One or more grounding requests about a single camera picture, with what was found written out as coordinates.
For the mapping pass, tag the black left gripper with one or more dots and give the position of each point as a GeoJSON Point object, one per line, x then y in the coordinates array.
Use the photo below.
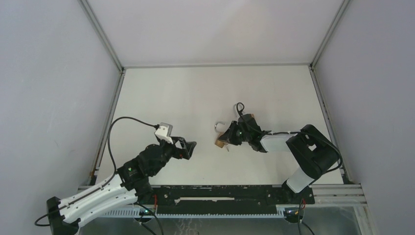
{"type": "Point", "coordinates": [178, 152]}

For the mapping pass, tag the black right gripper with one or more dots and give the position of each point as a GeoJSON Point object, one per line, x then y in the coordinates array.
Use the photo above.
{"type": "Point", "coordinates": [229, 136]}

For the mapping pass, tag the short shackle brass padlock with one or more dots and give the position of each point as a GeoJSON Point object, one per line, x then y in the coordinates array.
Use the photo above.
{"type": "Point", "coordinates": [219, 143]}

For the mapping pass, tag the long shackle brass padlock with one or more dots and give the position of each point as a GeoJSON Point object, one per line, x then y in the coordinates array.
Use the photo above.
{"type": "Point", "coordinates": [239, 110]}

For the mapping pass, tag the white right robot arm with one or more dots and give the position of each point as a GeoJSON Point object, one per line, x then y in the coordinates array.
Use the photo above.
{"type": "Point", "coordinates": [313, 152]}

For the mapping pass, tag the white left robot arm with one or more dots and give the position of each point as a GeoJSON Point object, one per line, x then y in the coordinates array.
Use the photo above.
{"type": "Point", "coordinates": [128, 185]}

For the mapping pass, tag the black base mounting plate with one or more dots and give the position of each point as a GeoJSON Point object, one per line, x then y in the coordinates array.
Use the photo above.
{"type": "Point", "coordinates": [204, 199]}

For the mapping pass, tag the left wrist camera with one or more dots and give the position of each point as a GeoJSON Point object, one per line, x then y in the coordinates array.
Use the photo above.
{"type": "Point", "coordinates": [163, 132]}

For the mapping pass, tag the white slotted cable duct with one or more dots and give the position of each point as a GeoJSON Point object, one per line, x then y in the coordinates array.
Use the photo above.
{"type": "Point", "coordinates": [137, 212]}

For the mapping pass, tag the aluminium frame rails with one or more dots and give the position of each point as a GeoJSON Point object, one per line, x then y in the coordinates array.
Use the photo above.
{"type": "Point", "coordinates": [337, 195]}

